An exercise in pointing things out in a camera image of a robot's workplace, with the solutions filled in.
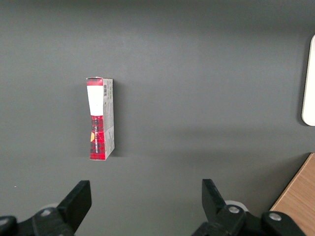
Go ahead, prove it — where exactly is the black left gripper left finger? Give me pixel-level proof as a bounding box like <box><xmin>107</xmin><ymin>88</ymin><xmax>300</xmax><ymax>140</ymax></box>
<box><xmin>0</xmin><ymin>180</ymin><xmax>93</xmax><ymax>236</ymax></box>

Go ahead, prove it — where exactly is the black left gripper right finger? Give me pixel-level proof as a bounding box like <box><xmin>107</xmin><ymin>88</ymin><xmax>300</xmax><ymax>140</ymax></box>
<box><xmin>190</xmin><ymin>178</ymin><xmax>307</xmax><ymax>236</ymax></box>

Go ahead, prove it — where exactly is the light wooden board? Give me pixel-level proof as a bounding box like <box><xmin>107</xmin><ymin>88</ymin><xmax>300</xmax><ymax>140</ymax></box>
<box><xmin>270</xmin><ymin>152</ymin><xmax>315</xmax><ymax>236</ymax></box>

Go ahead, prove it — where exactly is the red plaid cardboard box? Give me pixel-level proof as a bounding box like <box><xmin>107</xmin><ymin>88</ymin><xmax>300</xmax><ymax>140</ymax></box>
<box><xmin>86</xmin><ymin>77</ymin><xmax>116</xmax><ymax>161</ymax></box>

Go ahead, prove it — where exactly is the white rounded tray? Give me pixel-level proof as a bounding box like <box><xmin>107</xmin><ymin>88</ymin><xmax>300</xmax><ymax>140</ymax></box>
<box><xmin>301</xmin><ymin>34</ymin><xmax>315</xmax><ymax>126</ymax></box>

